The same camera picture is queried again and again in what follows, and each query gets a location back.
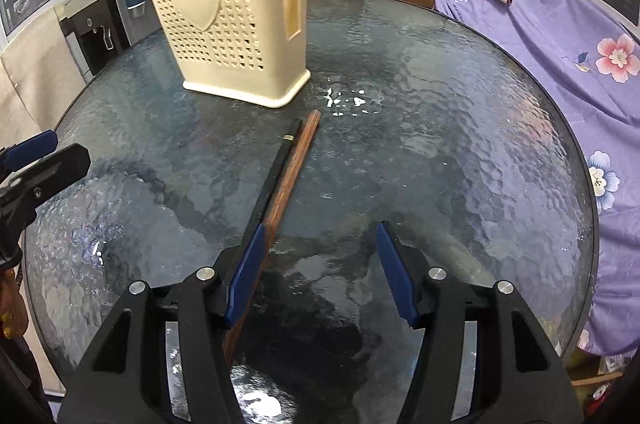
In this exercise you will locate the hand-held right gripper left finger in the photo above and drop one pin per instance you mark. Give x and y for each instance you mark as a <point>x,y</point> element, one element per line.
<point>245,275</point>

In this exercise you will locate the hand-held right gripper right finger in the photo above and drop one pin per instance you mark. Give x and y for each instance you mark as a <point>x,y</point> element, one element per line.
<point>397,275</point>

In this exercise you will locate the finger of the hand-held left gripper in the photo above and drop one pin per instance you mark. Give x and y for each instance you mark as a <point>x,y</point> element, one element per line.
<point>31,146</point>
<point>57,163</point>

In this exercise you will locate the black chopstick with gold band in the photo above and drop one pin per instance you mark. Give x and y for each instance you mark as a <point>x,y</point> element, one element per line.
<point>280,163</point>

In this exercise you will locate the brown wooden chopstick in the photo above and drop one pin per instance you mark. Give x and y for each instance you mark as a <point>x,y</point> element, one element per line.
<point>295,163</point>

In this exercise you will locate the cream plastic utensil holder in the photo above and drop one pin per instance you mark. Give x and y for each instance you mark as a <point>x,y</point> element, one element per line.
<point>235,28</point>

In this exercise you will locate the beige cloth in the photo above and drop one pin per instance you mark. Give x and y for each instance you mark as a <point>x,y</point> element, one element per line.
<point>35,78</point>

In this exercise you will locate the grey water dispenser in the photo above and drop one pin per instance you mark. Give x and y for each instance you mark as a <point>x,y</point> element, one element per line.
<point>85,16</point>

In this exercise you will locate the purple floral cloth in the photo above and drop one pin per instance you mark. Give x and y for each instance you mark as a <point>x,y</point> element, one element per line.
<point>565,63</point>

